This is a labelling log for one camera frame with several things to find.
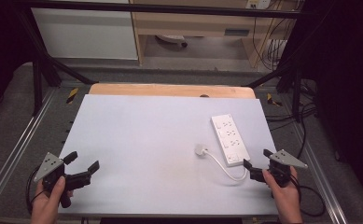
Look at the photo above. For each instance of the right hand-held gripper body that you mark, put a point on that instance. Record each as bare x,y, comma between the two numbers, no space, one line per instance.
282,165

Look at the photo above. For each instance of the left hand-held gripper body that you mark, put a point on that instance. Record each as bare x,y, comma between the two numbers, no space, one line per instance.
49,164

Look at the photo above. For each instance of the person's right hand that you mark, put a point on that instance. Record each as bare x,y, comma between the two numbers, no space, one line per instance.
285,199

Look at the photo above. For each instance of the person's left hand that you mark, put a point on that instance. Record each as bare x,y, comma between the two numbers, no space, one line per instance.
47,202

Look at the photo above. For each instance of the white power strip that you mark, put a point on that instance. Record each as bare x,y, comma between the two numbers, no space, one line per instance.
230,140

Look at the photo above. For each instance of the white plug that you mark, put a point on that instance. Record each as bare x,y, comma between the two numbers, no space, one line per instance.
199,149

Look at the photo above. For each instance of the white table mat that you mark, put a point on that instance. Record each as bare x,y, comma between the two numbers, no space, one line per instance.
145,155

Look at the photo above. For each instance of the yellow black tape marker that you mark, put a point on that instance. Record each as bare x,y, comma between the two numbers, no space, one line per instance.
72,95
273,100

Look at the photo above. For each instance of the wooden table board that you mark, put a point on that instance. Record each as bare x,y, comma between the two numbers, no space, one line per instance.
170,90

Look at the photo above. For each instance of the white cabinet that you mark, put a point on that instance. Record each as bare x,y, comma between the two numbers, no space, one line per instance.
86,34

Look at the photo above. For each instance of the chair base with caster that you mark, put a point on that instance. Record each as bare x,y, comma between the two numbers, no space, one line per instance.
171,39

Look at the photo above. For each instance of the wooden desk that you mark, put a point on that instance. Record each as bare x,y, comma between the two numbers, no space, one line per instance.
201,21

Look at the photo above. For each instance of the aluminium rail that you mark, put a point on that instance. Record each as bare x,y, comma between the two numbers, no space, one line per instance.
17,143
320,174

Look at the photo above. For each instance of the black metal frame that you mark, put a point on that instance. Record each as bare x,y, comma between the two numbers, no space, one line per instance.
38,81

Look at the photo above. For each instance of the wall socket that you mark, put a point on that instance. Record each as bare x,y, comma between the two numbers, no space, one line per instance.
258,3

